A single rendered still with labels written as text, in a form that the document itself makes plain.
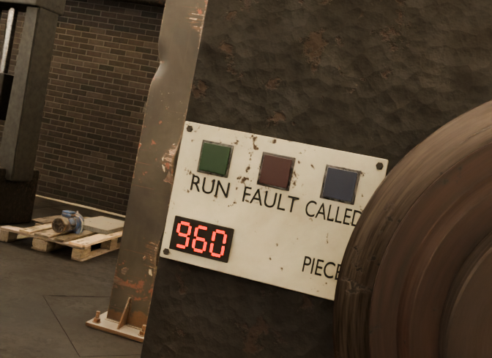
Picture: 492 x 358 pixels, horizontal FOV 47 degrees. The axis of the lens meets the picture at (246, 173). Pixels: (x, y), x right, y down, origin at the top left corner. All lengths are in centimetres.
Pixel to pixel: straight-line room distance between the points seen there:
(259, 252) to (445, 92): 30
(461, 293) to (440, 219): 8
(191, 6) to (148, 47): 405
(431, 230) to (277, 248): 23
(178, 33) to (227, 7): 264
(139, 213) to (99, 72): 445
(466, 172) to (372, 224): 10
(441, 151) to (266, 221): 25
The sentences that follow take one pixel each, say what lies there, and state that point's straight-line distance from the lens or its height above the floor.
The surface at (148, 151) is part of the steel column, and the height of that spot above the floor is 107.
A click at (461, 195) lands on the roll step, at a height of 122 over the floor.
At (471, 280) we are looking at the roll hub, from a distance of 48.
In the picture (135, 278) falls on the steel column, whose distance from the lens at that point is 347.
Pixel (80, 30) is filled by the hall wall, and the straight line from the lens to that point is 791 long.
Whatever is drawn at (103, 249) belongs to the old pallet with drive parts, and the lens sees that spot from 539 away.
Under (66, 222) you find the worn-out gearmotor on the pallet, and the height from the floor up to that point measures 26.
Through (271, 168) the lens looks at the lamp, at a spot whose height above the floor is 120.
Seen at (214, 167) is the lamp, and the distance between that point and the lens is 71.
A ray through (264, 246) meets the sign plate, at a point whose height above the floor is 111.
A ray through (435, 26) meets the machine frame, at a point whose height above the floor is 141.
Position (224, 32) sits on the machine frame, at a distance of 76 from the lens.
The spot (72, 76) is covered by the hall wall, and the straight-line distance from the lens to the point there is 785.
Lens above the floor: 123
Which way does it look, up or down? 3 degrees down
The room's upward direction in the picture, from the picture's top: 11 degrees clockwise
